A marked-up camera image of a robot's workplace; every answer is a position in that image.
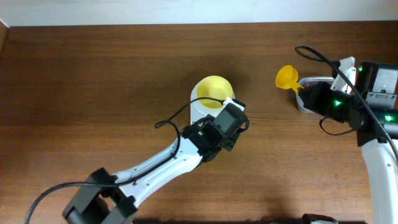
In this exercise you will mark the white digital kitchen scale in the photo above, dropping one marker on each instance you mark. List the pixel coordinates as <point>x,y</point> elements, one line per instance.
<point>197,112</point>

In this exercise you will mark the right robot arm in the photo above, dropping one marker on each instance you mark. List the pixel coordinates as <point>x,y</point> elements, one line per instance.
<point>373,117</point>

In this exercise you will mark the yellow plastic measuring scoop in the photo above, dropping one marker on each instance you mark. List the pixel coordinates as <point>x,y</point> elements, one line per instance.
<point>287,78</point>

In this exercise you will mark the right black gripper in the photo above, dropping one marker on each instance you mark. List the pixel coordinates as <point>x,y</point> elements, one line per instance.
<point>311,96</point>

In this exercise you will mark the pale yellow plastic bowl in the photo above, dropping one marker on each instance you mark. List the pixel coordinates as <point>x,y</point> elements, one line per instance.
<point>211,87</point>

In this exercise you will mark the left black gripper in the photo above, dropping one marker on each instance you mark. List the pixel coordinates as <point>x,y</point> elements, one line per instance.
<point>241,125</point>

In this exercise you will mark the clear plastic food container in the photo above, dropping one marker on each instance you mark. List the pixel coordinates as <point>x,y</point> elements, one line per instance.
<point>309,81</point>

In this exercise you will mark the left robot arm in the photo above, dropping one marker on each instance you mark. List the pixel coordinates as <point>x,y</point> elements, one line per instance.
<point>116,198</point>

